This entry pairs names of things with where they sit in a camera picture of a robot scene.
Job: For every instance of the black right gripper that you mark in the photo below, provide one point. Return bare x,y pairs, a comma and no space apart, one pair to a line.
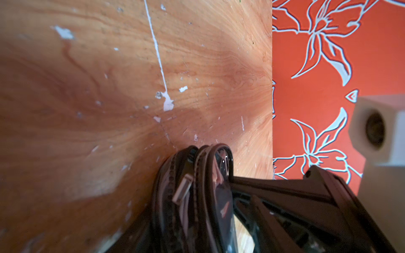
317,214

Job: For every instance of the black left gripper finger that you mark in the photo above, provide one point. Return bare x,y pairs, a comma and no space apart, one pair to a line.
138,238

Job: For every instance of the black round pouch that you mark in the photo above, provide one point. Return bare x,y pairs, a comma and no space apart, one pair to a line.
192,202

